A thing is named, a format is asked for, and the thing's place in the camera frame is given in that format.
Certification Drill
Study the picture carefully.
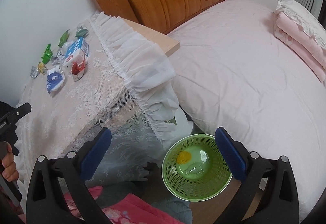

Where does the silver pill blister pack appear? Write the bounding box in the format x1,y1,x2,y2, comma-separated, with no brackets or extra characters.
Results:
30,66,40,79

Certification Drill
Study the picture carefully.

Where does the yellow snack wrapper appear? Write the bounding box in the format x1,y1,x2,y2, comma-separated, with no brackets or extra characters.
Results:
37,62,47,75

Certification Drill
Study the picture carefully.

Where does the yellow foam fruit net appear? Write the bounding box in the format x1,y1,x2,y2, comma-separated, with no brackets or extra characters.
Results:
176,151,192,165

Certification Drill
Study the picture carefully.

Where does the bright green bag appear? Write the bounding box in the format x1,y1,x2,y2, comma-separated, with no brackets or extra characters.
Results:
41,43,53,64

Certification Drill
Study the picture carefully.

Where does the green plastic trash basket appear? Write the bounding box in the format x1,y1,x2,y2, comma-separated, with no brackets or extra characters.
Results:
161,133,233,202

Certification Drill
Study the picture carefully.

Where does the left hand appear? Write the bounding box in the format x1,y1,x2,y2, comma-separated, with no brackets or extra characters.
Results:
2,142,19,182

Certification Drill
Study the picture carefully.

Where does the blue white crumpled wrapper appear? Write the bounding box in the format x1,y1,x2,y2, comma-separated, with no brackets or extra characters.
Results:
46,65,65,96

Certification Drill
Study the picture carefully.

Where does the crumpled silver foil wrapper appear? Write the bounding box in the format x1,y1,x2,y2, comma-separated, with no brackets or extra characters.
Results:
51,49,65,66

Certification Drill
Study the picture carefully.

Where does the red silver snack wrapper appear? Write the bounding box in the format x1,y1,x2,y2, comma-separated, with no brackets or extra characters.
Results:
71,61,86,81

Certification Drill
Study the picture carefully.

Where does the clear crumpled plastic wrap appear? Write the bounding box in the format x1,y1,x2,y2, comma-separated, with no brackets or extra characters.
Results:
62,41,73,53

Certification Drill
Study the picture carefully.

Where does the blue white milk carton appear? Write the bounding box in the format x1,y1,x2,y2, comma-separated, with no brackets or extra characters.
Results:
64,37,89,70

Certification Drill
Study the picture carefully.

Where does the green shiny wrapper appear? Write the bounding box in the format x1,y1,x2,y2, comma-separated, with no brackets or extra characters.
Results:
58,30,69,48

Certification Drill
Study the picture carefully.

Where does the pink bed sheet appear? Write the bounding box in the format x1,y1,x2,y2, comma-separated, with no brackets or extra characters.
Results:
170,0,325,220

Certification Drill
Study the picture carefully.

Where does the dark green folded wrapper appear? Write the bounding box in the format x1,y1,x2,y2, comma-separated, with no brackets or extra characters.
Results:
75,26,89,39

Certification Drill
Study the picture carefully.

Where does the folded pink blanket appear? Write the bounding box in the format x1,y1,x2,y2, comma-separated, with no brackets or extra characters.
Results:
273,13,325,83

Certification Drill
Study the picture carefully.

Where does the light wooden bedside table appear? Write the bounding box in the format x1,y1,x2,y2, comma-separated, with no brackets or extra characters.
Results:
123,18,180,57

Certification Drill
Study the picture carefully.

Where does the white ruffled pillow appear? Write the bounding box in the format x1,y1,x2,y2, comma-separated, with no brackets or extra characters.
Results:
276,0,325,49

